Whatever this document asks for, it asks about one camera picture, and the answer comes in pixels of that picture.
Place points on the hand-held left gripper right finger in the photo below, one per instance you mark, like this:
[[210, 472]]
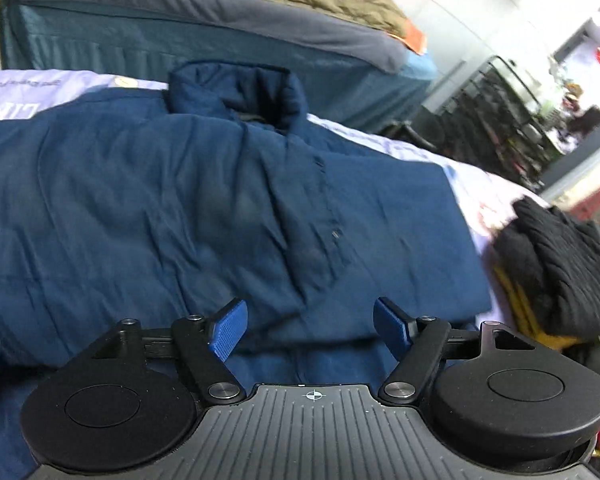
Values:
[[391, 327]]

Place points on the bed with grey sheet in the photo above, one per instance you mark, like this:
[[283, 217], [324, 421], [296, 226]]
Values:
[[230, 25]]

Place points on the navy blue jacket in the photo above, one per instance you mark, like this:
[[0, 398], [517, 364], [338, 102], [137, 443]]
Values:
[[180, 210]]

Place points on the black knitted sweater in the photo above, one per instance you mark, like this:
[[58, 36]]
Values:
[[560, 265]]

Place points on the lavender floral bedsheet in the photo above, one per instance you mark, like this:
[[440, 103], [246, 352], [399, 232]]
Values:
[[470, 195]]

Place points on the yellow cloth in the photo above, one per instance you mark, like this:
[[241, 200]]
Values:
[[525, 310]]

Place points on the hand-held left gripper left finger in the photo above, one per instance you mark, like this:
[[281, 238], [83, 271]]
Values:
[[227, 329]]

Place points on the orange cloth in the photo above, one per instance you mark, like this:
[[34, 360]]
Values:
[[414, 37]]

